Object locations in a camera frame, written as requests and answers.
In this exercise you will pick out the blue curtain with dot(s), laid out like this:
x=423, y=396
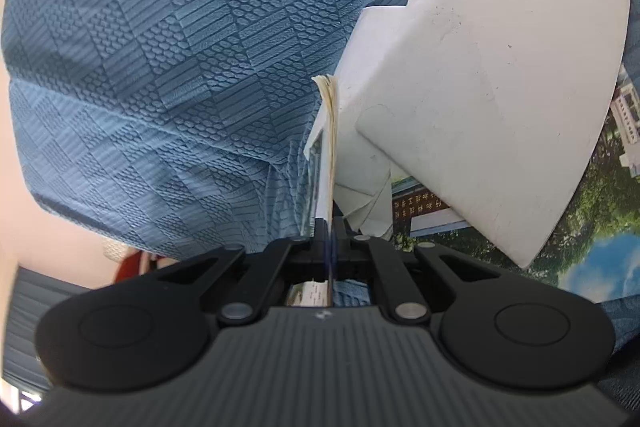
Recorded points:
x=33, y=295

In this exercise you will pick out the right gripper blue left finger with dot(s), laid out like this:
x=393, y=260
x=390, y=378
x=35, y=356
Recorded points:
x=269, y=276

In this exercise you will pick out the striped red black white blanket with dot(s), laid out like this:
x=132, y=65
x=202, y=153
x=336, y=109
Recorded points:
x=131, y=261

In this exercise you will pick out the blue textured sofa cover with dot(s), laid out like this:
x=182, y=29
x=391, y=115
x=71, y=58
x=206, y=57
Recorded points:
x=204, y=130

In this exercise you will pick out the landscape photo brochure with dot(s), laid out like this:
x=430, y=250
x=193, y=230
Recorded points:
x=592, y=252

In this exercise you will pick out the white envelope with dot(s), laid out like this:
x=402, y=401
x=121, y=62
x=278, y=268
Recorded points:
x=493, y=105

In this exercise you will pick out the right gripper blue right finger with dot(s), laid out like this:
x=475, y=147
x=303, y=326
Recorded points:
x=376, y=263

